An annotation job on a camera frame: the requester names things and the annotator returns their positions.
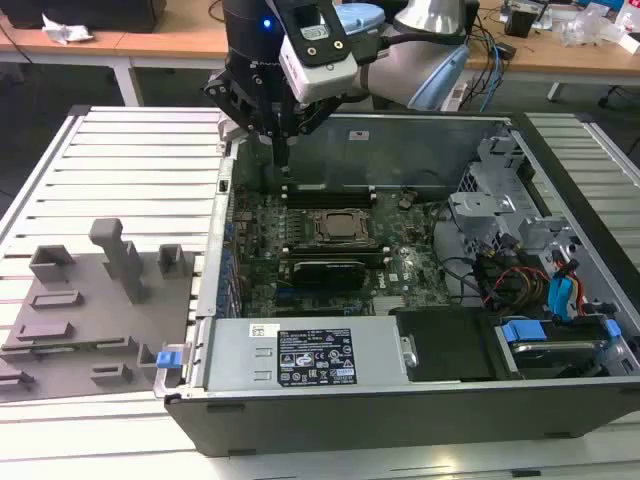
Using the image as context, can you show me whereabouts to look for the grey power supply unit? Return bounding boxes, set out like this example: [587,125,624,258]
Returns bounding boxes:
[202,315,419,395]

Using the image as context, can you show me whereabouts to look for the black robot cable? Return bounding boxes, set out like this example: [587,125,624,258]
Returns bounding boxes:
[355,29,470,66]

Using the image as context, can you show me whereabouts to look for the black open PC case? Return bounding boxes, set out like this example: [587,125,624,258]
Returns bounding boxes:
[163,107,640,457]

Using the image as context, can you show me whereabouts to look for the silver hard disk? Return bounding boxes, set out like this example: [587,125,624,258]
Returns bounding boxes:
[509,340,604,379]

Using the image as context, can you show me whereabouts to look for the CPU with metal top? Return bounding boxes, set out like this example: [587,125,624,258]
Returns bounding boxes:
[325,211,362,237]

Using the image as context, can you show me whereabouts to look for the black graphics card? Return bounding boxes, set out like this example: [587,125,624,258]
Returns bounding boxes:
[291,258,367,291]

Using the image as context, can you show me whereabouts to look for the black RAM slot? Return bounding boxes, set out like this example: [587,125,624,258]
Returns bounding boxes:
[281,243,391,256]
[285,196,376,210]
[285,184,376,199]
[279,252,392,267]

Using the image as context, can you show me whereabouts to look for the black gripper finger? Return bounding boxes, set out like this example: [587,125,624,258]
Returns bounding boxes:
[201,68,284,172]
[282,93,347,172]

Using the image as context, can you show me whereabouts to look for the small black device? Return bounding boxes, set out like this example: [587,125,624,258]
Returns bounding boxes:
[503,7,540,38]

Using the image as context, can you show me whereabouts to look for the silver chipset heatsink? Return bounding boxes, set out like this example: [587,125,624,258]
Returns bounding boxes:
[372,298,407,317]

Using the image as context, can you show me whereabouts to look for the white grey wrist camera box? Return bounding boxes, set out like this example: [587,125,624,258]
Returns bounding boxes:
[277,0,361,104]

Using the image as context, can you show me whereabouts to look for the wooden desk white legs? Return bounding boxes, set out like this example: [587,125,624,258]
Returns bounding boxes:
[0,0,640,107]

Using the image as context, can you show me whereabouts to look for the silver metal drive cage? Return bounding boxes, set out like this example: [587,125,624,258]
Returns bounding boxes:
[446,133,584,261]

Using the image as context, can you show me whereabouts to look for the green motherboard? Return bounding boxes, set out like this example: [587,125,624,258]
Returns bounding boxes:
[229,184,454,319]

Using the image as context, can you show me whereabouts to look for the white power strip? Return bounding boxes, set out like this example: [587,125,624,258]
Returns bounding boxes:
[439,82,470,112]

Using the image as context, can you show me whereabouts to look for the blue disk carrier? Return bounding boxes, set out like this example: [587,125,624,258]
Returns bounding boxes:
[499,319,622,346]

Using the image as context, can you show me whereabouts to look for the red yellow power wires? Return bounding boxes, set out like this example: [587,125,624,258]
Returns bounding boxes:
[492,267,586,316]

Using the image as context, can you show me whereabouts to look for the tall black box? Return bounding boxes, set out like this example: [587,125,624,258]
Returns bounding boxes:
[462,0,481,39]

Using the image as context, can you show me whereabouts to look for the grey metal handle bracket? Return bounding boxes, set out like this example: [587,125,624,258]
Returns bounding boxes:
[152,342,197,401]

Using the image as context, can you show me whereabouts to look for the grey parts rack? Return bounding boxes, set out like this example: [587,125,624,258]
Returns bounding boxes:
[0,217,209,401]

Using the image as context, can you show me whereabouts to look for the thin black cable loop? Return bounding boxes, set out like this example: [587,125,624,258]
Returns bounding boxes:
[430,199,489,307]

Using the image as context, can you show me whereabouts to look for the large black box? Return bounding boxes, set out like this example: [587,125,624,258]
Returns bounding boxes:
[8,0,167,34]

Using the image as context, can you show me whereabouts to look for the metal CPU socket cover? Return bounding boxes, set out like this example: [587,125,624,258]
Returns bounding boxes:
[308,206,380,247]

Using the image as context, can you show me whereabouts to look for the red white carton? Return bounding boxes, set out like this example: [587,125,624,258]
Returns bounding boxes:
[613,0,640,54]

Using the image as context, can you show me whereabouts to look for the crumpled white paper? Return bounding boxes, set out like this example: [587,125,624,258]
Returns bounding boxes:
[41,13,95,46]

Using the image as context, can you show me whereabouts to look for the blue flat wire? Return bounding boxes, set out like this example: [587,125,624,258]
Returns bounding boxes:
[547,274,576,325]

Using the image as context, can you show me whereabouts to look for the clear plastic bags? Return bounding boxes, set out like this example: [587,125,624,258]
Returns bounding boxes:
[554,3,626,47]

